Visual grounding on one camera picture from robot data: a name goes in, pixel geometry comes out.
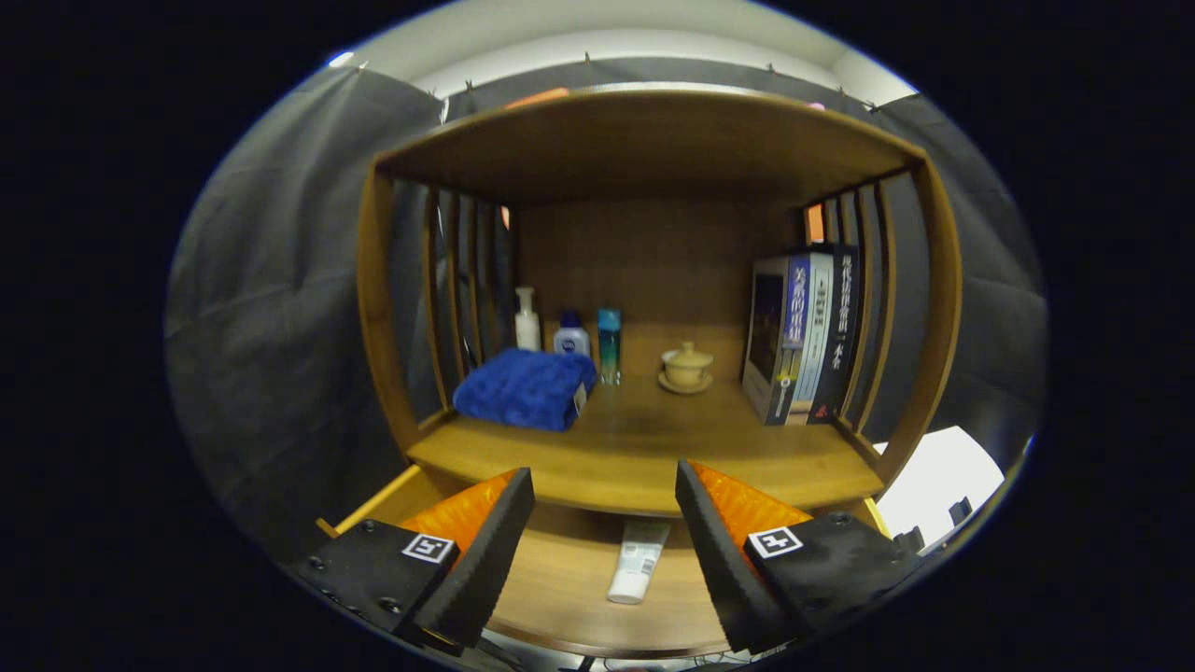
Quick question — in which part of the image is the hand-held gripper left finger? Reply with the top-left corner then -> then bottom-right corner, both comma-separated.
289,467 -> 538,657

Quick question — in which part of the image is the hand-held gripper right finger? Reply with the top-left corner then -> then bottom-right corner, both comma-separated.
674,458 -> 925,656

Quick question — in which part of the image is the wooden drawer with black knob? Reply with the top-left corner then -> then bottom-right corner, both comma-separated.
316,464 -> 893,659

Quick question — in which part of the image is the white cream tube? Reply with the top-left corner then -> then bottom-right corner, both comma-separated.
607,520 -> 673,606

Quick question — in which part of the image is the wooden countertop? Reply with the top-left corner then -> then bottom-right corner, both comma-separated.
406,373 -> 886,519

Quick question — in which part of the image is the wooden cabinet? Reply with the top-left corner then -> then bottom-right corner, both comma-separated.
317,89 -> 964,659

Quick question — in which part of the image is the blue folded towel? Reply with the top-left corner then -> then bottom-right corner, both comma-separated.
453,348 -> 598,432

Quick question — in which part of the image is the beige lidded teacup with saucer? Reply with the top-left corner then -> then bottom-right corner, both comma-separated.
658,341 -> 715,395

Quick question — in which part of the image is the book with blue spine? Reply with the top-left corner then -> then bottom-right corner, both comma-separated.
742,254 -> 811,427

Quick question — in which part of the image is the white pump bottle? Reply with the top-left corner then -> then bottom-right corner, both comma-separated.
514,286 -> 542,353

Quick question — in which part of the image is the white bottle with blue cap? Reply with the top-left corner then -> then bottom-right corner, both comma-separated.
553,309 -> 591,357

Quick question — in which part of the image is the teal blue bottle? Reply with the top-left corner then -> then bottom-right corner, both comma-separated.
597,308 -> 623,385

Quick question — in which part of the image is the book with white spine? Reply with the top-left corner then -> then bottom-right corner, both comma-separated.
789,250 -> 837,426

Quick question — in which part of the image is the book with black spine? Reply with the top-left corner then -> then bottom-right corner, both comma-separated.
808,245 -> 862,426

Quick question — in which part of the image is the black backdrop cloth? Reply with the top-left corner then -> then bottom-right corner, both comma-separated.
166,56 -> 1048,561

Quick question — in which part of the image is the white box with black handles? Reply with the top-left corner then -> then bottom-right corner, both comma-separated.
873,425 -> 1005,552

